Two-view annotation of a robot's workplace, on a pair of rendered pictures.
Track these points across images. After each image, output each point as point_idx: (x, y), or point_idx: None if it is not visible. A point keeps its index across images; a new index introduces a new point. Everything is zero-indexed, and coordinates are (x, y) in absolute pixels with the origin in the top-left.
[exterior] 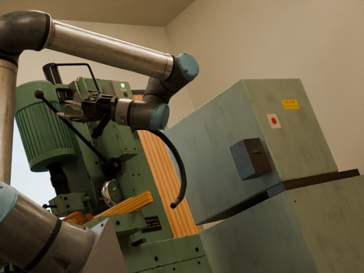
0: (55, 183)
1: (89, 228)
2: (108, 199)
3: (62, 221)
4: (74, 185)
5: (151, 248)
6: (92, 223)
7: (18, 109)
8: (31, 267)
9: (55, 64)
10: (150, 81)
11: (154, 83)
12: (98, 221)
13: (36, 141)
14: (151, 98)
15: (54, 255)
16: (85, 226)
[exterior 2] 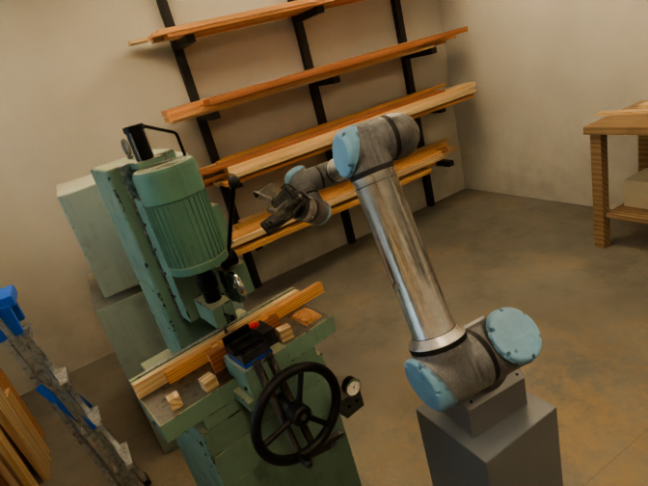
0: (215, 287)
1: (320, 329)
2: (246, 294)
3: None
4: (194, 284)
5: None
6: (325, 323)
7: (184, 195)
8: None
9: (146, 126)
10: (303, 176)
11: (312, 180)
12: (332, 319)
13: (211, 238)
14: (320, 196)
15: None
16: (316, 328)
